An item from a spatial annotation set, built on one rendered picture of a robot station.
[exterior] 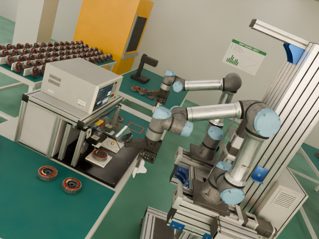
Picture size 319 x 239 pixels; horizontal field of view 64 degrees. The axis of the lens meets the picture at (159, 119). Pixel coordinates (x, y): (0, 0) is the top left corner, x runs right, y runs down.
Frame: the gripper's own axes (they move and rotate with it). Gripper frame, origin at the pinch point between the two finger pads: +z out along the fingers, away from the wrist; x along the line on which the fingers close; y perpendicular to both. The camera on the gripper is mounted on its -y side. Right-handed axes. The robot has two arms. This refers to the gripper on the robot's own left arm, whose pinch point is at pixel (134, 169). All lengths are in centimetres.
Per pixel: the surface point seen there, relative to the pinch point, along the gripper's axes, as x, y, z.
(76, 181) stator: 19, -29, 37
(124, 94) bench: 214, -40, 41
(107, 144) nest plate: 74, -24, 37
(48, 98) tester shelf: 46, -68, 4
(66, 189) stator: 11, -32, 37
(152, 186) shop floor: 149, 36, 115
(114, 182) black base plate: 33, -8, 38
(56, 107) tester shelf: 38, -58, 4
